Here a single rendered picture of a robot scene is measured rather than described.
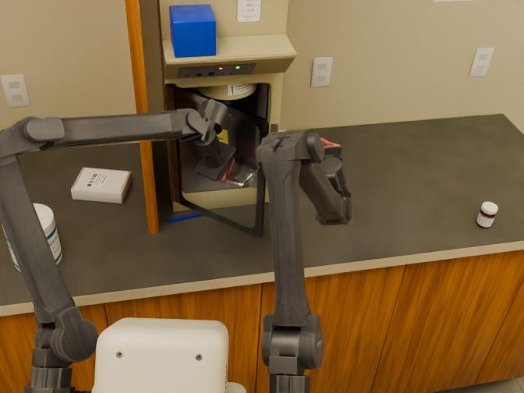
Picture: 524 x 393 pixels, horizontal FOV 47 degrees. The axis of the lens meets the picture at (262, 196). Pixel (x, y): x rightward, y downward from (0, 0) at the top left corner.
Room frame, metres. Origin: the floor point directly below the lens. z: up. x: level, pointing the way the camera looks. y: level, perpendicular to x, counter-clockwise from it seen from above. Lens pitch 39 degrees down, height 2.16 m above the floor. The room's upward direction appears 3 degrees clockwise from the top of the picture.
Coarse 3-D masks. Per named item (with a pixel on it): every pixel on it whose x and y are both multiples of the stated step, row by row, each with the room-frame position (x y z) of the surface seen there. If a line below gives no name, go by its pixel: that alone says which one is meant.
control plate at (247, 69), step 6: (204, 66) 1.33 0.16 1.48; (210, 66) 1.33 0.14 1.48; (216, 66) 1.34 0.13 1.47; (222, 66) 1.34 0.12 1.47; (228, 66) 1.35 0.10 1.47; (234, 66) 1.36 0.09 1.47; (240, 66) 1.36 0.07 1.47; (246, 66) 1.37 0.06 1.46; (252, 66) 1.37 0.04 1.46; (180, 72) 1.34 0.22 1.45; (186, 72) 1.34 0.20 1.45; (192, 72) 1.35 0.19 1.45; (198, 72) 1.35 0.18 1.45; (204, 72) 1.36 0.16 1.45; (210, 72) 1.36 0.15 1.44; (216, 72) 1.37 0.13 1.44; (222, 72) 1.38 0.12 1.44; (228, 72) 1.38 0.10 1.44; (234, 72) 1.39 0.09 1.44; (246, 72) 1.40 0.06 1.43; (180, 78) 1.37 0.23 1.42
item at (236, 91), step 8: (200, 88) 1.49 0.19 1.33; (208, 88) 1.47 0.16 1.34; (216, 88) 1.46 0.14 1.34; (224, 88) 1.46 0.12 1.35; (232, 88) 1.46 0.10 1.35; (240, 88) 1.47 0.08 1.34; (248, 88) 1.49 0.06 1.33; (208, 96) 1.46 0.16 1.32; (216, 96) 1.45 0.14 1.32; (224, 96) 1.45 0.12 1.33; (232, 96) 1.46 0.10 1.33; (240, 96) 1.46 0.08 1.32
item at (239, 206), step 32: (192, 96) 1.35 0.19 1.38; (224, 128) 1.30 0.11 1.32; (256, 128) 1.25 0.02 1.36; (192, 160) 1.35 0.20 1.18; (256, 160) 1.25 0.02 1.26; (192, 192) 1.35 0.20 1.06; (224, 192) 1.30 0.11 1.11; (256, 192) 1.25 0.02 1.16; (224, 224) 1.30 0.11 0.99; (256, 224) 1.24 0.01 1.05
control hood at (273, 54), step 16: (224, 48) 1.36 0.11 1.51; (240, 48) 1.37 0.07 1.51; (256, 48) 1.37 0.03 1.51; (272, 48) 1.38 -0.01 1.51; (288, 48) 1.38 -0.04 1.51; (176, 64) 1.29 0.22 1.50; (192, 64) 1.31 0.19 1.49; (208, 64) 1.32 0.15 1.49; (224, 64) 1.34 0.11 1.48; (256, 64) 1.37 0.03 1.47; (272, 64) 1.38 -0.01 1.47; (288, 64) 1.40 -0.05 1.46
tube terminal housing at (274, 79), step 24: (168, 0) 1.40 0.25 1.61; (192, 0) 1.41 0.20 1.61; (216, 0) 1.43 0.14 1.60; (264, 0) 1.46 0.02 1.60; (288, 0) 1.47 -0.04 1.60; (168, 24) 1.40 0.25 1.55; (216, 24) 1.43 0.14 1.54; (240, 24) 1.44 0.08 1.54; (264, 24) 1.46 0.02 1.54; (168, 144) 1.40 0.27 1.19; (168, 168) 1.49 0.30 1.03
